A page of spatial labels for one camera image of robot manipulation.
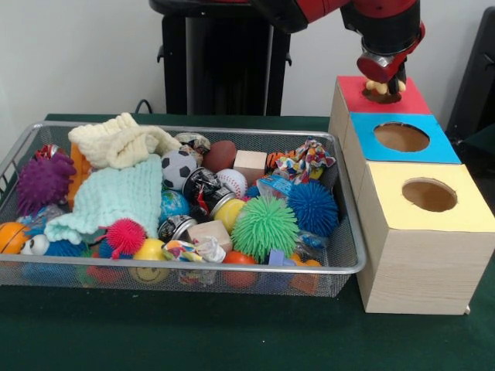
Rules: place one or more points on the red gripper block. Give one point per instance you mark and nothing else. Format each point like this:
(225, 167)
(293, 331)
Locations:
(377, 71)

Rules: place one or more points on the yellow plush toy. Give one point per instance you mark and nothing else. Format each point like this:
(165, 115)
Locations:
(376, 87)

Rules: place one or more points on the mint knitted cloth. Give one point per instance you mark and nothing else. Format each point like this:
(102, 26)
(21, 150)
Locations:
(120, 193)

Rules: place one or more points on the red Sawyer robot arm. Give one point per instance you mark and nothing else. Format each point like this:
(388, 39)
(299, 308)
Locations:
(386, 23)

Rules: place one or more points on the wooden three-hole box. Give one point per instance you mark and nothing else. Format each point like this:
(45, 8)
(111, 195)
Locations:
(425, 263)

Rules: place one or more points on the clear mesh toy bin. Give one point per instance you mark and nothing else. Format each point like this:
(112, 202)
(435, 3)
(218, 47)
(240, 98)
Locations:
(23, 274)

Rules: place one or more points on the black upright panel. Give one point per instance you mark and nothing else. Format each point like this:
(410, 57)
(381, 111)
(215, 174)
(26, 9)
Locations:
(479, 77)

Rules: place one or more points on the dark green tablecloth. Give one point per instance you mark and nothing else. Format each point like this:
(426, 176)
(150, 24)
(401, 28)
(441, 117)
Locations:
(483, 139)
(193, 332)

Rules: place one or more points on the blue spiky rubber ball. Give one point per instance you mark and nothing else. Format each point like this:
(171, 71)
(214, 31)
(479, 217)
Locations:
(313, 208)

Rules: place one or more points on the white baseball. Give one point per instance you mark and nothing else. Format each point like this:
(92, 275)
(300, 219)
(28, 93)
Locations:
(232, 182)

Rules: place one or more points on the green spiky rubber ball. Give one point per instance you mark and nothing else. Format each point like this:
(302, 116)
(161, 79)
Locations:
(265, 228)

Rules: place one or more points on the black and white soccer ball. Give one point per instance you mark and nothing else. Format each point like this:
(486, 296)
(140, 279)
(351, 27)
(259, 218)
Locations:
(178, 170)

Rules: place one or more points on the cream knitted cloth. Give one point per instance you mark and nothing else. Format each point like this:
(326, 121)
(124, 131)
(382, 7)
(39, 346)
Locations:
(123, 143)

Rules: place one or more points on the pink spiky rubber ball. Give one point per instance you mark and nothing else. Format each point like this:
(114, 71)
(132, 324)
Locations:
(125, 235)

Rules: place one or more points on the purple spiky rubber ball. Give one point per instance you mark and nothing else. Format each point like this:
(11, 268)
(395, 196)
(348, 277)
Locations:
(42, 183)

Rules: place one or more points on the orange basketball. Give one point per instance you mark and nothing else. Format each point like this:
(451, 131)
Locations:
(11, 237)

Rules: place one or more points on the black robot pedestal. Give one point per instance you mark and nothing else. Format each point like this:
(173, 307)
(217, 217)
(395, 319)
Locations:
(216, 69)

